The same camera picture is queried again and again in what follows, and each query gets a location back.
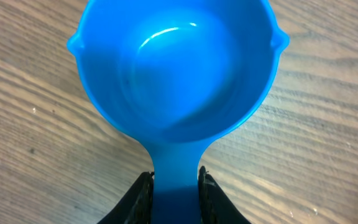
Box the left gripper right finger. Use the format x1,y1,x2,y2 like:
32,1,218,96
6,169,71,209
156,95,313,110
198,166,251,224

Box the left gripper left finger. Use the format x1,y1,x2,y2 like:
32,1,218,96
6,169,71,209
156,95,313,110
98,172,154,224

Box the blue plastic measuring scoop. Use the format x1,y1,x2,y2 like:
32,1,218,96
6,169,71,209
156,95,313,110
67,0,289,223

